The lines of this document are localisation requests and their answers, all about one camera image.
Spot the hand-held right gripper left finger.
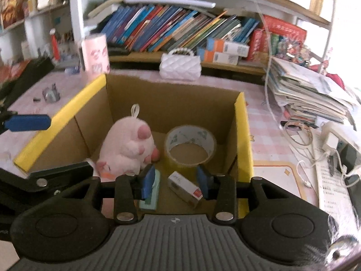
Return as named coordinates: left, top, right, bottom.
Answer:
left=56, top=164, right=156, bottom=224

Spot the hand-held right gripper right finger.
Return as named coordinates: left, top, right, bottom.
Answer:
left=197, top=165, right=285, bottom=223

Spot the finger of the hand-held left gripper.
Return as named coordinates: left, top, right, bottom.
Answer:
left=0, top=110, right=52, bottom=134
left=0, top=161, right=94, bottom=195

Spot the mint green correction tape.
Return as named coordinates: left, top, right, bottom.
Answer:
left=138, top=171, right=161, bottom=211

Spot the small white red box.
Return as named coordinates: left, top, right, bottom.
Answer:
left=168, top=171, right=204, bottom=209

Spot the pink plush pig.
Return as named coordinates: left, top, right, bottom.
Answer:
left=96, top=104, right=161, bottom=182

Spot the yellow cardboard box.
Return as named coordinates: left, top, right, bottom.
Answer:
left=14, top=73, right=254, bottom=221

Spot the grey metal trinket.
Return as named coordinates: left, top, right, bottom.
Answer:
left=42, top=82, right=60, bottom=103

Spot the printed packing tape roll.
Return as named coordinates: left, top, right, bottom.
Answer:
left=164, top=125, right=217, bottom=166

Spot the black keyboard case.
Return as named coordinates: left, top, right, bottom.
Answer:
left=0, top=58, right=56, bottom=103

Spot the red white tube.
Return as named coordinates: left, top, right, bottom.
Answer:
left=49, top=29, right=61, bottom=62

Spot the pen holder box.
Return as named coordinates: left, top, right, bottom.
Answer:
left=56, top=32, right=82, bottom=59

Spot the pink cylindrical humidifier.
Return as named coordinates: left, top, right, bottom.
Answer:
left=81, top=33, right=111, bottom=74

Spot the white quilted handbag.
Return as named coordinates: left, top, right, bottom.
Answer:
left=159, top=48, right=201, bottom=81

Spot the white shelf unit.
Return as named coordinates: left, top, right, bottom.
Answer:
left=0, top=0, right=336, bottom=77

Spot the orange white carton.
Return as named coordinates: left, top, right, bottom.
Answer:
left=207, top=37, right=250, bottom=57
left=197, top=49, right=240, bottom=66

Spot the printed paper sheet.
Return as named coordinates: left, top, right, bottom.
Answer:
left=312, top=131, right=361, bottom=232

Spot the white power adapter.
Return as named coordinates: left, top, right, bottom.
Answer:
left=322, top=121, right=339, bottom=157

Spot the pile of papers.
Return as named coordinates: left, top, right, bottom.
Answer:
left=266, top=56, right=359, bottom=125

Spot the stack of lying books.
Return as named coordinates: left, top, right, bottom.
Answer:
left=87, top=0, right=128, bottom=26

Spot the dark flat device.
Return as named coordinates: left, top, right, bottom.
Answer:
left=336, top=142, right=361, bottom=189

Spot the red gift box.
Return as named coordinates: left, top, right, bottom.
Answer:
left=248, top=28, right=311, bottom=63

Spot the row of leaning books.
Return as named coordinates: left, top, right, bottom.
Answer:
left=100, top=4, right=260, bottom=53

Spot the red patterned box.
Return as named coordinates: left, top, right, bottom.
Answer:
left=263, top=15, right=308, bottom=44

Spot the coiled white charging cable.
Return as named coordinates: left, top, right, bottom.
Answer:
left=280, top=120, right=316, bottom=189

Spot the long white cable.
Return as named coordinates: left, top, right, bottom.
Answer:
left=245, top=0, right=285, bottom=125

